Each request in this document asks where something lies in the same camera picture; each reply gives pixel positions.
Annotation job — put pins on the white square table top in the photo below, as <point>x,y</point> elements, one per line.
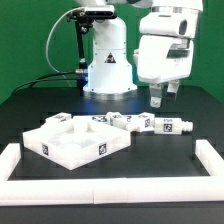
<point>76,142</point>

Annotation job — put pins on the white U-shaped fence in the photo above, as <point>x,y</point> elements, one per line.
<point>103,191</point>

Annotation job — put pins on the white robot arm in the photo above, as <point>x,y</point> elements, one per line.
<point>110,74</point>

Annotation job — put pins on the paper sheet with tags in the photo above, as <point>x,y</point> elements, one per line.
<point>99,118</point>

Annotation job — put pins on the black camera on pole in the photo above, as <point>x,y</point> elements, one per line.
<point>84,17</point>

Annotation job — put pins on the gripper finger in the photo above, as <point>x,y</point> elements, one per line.
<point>172,90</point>
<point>156,95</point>

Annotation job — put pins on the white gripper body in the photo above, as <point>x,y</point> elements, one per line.
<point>165,51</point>

